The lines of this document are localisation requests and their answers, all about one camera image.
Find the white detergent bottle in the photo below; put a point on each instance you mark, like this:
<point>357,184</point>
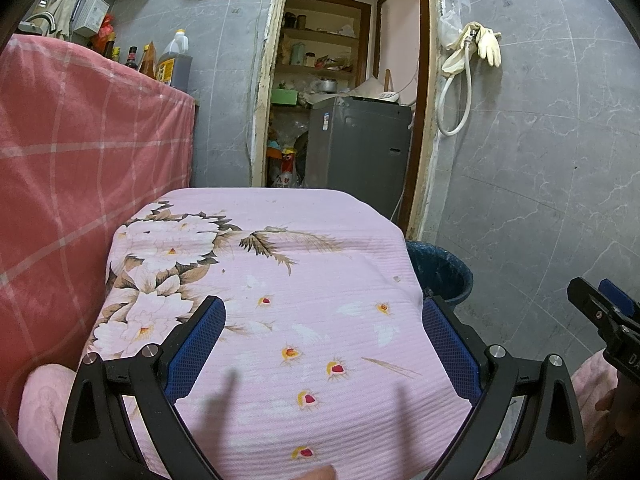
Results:
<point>287,170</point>

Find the white box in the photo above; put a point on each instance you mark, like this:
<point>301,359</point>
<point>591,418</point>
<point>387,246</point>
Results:
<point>90,15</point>

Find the green box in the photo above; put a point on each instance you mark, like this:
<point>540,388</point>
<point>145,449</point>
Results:
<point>285,96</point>

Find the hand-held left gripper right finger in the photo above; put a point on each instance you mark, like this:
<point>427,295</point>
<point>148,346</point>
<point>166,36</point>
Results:
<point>450,345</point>

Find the person's right hand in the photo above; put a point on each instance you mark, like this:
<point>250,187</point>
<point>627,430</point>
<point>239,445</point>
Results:
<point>627,405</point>

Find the person's left hand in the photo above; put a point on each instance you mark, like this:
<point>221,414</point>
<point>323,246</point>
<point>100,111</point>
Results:
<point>317,473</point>

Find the amber bottle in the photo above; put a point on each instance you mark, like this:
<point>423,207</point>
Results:
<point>146,62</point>

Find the blue trash bin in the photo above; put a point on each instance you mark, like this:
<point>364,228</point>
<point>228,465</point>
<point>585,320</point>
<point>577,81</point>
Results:
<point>440,270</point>

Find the yellow capped bottle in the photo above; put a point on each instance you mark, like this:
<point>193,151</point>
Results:
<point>116,55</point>

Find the metal faucet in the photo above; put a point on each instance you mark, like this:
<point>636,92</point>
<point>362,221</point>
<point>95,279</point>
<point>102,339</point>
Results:
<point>47,17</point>

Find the metal pot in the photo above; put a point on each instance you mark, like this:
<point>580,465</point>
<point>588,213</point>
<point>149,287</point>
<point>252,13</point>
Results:
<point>325,85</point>

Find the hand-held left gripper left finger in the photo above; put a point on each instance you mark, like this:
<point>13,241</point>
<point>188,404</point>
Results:
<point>197,340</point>

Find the grey washing machine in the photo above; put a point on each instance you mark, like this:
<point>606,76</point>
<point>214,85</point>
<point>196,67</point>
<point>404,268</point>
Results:
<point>360,145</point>

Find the cream rubber glove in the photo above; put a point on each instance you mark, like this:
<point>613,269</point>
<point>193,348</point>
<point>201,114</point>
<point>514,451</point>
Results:
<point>457,55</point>
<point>490,45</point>

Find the wooden door frame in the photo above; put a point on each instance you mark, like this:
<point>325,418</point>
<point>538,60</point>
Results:
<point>427,110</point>

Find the pink floral tablecloth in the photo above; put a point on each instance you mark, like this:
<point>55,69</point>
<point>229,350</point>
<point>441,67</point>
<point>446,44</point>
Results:
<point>310,270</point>

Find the cream hanging cloth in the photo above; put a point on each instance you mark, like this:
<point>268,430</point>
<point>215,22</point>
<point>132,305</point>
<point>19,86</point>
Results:
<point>64,7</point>

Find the wooden shelf unit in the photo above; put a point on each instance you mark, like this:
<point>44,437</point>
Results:
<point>364,45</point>

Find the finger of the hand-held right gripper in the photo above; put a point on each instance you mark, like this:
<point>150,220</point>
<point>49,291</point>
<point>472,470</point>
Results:
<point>620,297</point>
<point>590,305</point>

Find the clear plastic wall bag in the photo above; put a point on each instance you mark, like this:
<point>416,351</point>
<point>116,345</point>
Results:
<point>448,27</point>

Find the tall dark bottle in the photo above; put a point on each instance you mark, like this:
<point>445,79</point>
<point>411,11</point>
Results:
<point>108,45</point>

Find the pink checked cloth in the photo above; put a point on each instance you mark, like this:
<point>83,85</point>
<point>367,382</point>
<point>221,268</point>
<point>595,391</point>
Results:
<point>75,160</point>

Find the pink fluffy towel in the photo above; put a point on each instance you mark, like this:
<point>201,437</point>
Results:
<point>42,410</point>

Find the pale green jar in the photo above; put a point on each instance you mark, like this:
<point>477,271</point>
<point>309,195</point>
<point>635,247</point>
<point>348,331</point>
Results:
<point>298,55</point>

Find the small red bag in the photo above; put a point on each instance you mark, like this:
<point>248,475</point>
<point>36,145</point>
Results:
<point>106,27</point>

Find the cooking oil bottle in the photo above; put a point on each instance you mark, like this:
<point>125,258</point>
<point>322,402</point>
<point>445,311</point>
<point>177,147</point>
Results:
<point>175,67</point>

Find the dark sauce bottle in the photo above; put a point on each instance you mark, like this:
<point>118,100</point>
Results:
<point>131,59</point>

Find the white crumpled sheet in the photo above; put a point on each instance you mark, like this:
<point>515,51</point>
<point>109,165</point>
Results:
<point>372,90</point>

